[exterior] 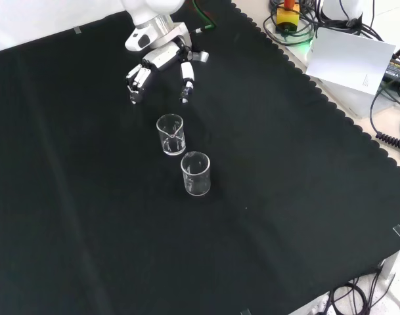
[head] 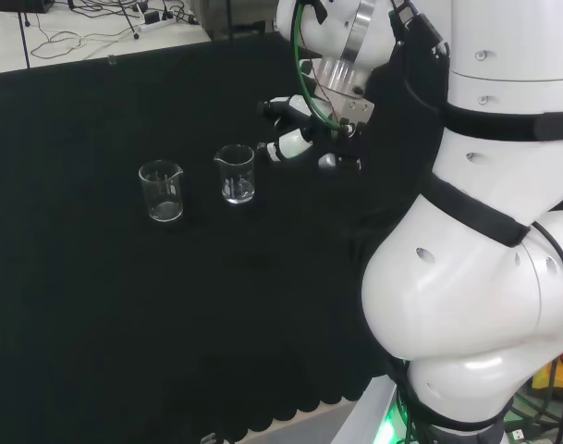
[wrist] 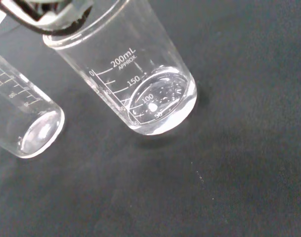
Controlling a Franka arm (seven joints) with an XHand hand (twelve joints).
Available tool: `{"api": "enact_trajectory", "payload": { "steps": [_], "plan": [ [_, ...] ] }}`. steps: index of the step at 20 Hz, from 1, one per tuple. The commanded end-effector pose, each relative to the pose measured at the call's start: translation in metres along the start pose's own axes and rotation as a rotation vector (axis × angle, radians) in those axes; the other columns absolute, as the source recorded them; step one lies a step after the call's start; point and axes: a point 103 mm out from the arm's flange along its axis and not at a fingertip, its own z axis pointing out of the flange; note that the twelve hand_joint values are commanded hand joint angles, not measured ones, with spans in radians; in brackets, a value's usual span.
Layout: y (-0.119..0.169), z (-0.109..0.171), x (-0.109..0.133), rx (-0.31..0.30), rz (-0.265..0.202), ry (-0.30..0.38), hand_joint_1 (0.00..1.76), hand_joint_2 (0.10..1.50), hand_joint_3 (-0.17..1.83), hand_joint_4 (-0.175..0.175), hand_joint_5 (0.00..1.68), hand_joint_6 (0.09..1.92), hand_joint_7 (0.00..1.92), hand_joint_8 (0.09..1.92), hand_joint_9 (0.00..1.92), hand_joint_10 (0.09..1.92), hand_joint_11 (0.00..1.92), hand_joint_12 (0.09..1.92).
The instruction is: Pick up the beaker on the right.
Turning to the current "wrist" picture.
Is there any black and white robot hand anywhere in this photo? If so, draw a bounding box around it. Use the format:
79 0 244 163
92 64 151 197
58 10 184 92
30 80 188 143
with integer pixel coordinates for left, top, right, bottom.
0 0 94 37

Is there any black bench cloth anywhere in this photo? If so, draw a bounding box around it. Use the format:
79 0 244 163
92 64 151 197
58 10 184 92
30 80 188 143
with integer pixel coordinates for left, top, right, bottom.
0 0 301 237

